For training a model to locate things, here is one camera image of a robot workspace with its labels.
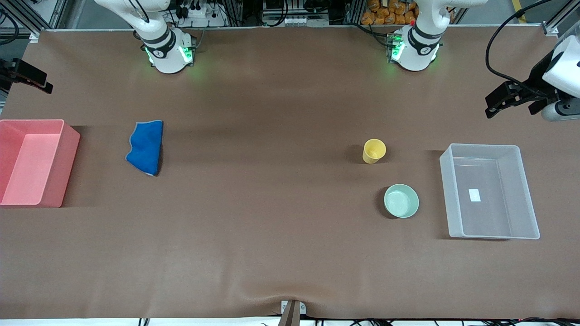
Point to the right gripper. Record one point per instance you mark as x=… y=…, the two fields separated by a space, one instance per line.
x=18 y=72

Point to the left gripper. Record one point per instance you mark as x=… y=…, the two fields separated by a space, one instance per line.
x=538 y=77

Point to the blue cloth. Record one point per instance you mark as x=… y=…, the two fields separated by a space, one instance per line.
x=146 y=147

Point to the yellow cup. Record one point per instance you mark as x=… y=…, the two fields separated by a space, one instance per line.
x=374 y=151

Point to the mint green bowl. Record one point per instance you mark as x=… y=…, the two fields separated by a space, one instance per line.
x=401 y=201

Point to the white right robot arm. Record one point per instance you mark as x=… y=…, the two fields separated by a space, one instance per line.
x=167 y=50

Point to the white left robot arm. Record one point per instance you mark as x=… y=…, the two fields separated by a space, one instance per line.
x=417 y=50

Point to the pink plastic bin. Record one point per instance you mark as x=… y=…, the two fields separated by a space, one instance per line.
x=31 y=163

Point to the clear plastic bin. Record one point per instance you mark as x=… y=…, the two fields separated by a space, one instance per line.
x=489 y=194

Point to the white label sticker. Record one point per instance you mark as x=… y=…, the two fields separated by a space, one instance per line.
x=475 y=195

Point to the orange packaged goods pile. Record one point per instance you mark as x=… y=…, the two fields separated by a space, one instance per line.
x=389 y=11

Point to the large white power strip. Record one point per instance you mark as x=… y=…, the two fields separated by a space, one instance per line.
x=199 y=16

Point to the small white power strip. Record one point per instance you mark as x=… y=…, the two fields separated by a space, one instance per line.
x=299 y=21

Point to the metal table clamp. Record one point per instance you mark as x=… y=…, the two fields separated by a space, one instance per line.
x=292 y=313

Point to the metal table corner bracket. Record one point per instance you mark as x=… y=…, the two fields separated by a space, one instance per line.
x=34 y=37
x=550 y=29

